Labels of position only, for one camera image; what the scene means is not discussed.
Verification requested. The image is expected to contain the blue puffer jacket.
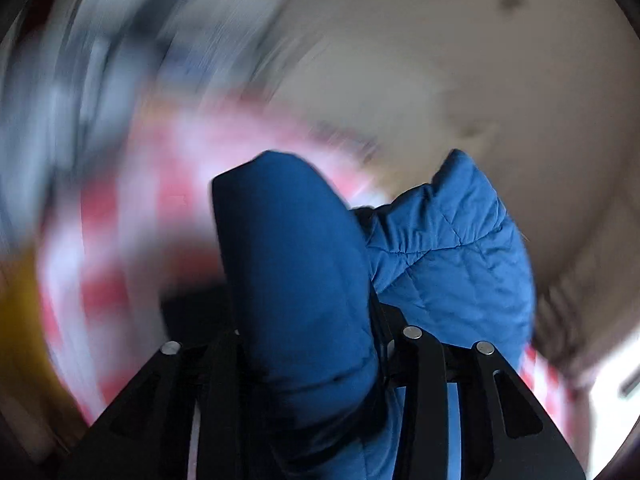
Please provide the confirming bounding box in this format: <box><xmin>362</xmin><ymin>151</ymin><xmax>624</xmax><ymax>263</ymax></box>
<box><xmin>212</xmin><ymin>148</ymin><xmax>532</xmax><ymax>480</ymax></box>

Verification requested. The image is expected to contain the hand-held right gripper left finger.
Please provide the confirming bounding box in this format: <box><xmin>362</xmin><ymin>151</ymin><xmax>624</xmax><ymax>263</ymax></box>
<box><xmin>59</xmin><ymin>329</ymin><xmax>281</xmax><ymax>480</ymax></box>

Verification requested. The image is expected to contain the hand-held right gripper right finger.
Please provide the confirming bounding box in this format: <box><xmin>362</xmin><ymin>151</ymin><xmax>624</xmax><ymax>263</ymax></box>
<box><xmin>370</xmin><ymin>300</ymin><xmax>586</xmax><ymax>480</ymax></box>

